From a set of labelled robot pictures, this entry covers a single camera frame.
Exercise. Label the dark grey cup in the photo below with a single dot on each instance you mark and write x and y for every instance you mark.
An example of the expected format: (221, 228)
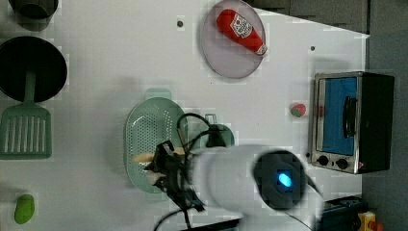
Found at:
(35, 9)

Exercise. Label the green pepper toy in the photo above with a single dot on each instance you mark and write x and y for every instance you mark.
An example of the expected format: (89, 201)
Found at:
(24, 209)

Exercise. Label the peeled banana toy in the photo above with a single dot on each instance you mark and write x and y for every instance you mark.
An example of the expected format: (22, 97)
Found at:
(144, 158)

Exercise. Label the black round pan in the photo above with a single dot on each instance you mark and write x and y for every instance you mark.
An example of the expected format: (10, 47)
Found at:
(21, 55)

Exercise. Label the black toaster oven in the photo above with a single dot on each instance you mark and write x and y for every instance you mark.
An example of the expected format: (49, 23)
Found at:
(352, 121)

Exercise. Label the grey round plate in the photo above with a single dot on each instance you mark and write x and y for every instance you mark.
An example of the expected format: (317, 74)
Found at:
(224, 56)

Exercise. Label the green mug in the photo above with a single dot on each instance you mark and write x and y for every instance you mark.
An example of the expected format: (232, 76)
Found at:
(210, 133)

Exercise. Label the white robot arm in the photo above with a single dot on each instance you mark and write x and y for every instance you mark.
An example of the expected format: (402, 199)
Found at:
(268, 186)

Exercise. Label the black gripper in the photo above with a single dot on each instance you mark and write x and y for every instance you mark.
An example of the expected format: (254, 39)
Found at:
(175, 178)

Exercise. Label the red strawberry toy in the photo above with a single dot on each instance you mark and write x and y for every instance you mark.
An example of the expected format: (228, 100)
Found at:
(298, 110)

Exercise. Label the yellow red emergency button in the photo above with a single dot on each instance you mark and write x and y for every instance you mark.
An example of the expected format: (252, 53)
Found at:
(369, 222)

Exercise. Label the green spatula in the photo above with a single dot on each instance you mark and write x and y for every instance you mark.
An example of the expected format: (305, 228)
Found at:
(26, 128)

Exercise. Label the red ketchup bottle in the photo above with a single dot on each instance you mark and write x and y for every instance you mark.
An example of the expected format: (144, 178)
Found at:
(241, 31)

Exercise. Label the green oval strainer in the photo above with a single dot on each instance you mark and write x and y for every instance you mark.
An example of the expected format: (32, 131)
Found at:
(152, 121)

